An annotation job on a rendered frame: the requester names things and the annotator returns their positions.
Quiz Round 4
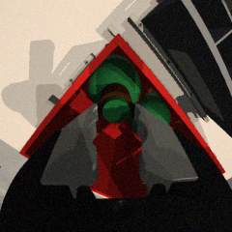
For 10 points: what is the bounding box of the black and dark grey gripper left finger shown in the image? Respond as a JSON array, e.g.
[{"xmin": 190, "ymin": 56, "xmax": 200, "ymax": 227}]
[{"xmin": 0, "ymin": 102, "xmax": 100, "ymax": 232}]

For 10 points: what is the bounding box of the red bottle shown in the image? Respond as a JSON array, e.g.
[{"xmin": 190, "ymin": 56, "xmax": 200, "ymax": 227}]
[{"xmin": 172, "ymin": 121, "xmax": 193, "ymax": 143}]

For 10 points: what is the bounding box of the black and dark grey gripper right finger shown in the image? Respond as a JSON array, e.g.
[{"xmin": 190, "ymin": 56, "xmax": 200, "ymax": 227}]
[{"xmin": 131, "ymin": 102, "xmax": 232, "ymax": 228}]

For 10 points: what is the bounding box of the green bottle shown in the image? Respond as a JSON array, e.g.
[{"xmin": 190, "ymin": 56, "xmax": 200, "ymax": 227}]
[
  {"xmin": 129, "ymin": 89, "xmax": 171, "ymax": 133},
  {"xmin": 88, "ymin": 53, "xmax": 142, "ymax": 124}
]

